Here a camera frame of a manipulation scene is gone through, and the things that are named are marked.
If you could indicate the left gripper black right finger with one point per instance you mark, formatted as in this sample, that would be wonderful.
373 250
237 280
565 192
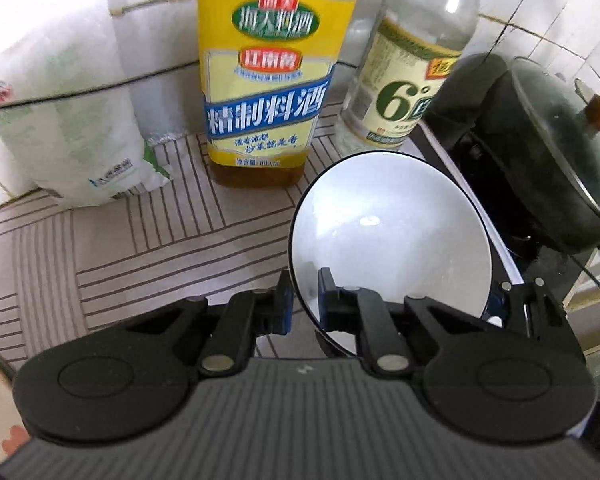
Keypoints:
361 312

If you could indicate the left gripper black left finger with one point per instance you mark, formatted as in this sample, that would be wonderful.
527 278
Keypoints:
246 317

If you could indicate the white bowl with dark rim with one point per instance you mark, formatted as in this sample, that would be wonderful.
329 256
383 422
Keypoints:
396 225

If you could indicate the black gas stove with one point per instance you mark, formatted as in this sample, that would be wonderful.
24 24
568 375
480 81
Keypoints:
549 232

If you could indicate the black wok with glass lid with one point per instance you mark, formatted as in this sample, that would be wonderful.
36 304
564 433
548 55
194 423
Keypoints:
527 117

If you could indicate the white salt bag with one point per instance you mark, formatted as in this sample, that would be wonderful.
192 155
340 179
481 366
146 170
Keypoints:
64 114

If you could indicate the clear vinegar bottle yellow cap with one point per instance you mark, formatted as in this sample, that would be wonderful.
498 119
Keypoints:
412 49

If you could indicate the yellow label cooking wine bottle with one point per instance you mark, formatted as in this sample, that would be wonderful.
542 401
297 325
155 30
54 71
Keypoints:
265 70

